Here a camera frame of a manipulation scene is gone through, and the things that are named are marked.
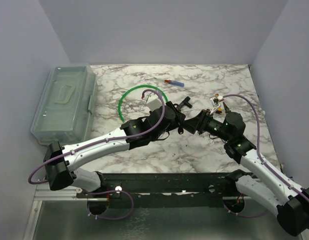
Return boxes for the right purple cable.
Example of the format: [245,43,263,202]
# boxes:
[219,94,309,218]

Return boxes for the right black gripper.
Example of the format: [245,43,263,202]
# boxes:
[183,108,232,142]

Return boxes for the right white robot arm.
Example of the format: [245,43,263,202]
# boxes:
[181,110,309,237]

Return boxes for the aluminium rail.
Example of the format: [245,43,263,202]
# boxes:
[33,188,253,201]

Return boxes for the black T-shaped tool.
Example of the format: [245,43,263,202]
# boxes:
[178,96,193,111]

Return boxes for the purple cable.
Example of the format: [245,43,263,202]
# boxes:
[28,89,170,221]
[219,94,309,218]

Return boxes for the yellow utility knife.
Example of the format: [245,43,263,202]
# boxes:
[216,108,223,114]

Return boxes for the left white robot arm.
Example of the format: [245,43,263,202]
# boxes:
[43,102,186,198]

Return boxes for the black head key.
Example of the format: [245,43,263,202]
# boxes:
[177,127,184,135]

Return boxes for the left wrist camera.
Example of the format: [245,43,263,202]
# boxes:
[143,93,162,111]

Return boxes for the black padlock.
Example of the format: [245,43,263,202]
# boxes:
[175,117,185,129]

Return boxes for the green cable lock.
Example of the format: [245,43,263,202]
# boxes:
[117,84,168,123]

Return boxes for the red blue screwdriver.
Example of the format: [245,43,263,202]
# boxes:
[153,77,185,88]

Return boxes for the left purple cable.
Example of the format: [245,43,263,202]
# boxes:
[28,89,170,221]

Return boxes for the yellow handled pliers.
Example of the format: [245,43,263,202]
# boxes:
[222,101,231,115]

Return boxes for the translucent plastic storage box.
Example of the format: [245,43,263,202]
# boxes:
[30,64,98,146]

